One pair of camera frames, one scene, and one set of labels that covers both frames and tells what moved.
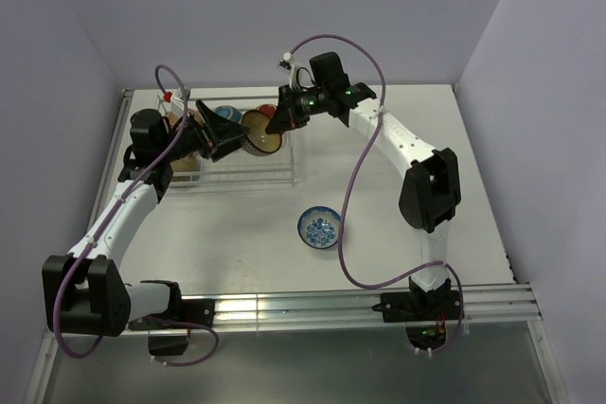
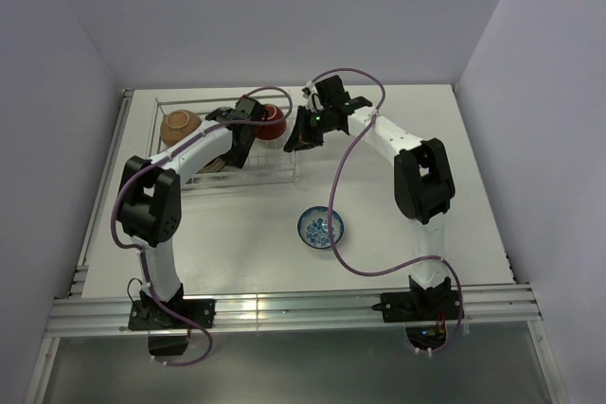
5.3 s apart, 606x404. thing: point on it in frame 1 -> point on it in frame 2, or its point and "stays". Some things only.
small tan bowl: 258,142 -> 216,166
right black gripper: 286,116 -> 301,138
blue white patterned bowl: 318,227 stays
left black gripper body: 191,139 -> 238,155
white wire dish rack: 240,168 stays
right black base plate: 419,307 stays
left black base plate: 201,311 stays
